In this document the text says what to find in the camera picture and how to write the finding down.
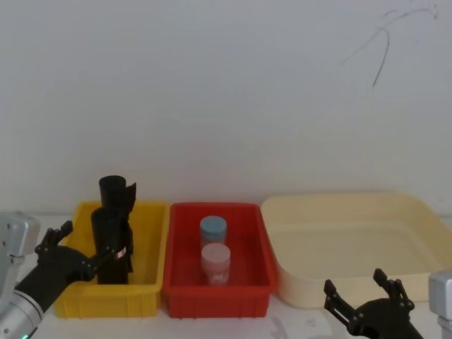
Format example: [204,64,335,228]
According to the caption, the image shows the red plastic bin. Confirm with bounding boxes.
[161,201,278,319]

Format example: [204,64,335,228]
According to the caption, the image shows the yellow plastic bin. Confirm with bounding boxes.
[54,200,170,318]

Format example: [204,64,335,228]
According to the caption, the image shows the black bag roll with label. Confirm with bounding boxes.
[90,208,135,285]

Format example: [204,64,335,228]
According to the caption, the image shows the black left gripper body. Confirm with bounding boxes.
[13,245,97,315]

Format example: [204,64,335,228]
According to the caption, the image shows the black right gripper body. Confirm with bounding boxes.
[347,297,425,339]

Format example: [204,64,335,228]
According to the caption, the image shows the clear jar with pink lid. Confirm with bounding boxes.
[200,243,232,286]

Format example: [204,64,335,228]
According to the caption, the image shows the cream plastic tray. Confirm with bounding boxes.
[260,191,452,309]

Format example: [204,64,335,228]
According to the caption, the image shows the plain black bag roll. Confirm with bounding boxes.
[98,174,138,255]

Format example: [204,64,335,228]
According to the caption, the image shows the clear jar with blue lid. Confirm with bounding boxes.
[199,215,228,254]

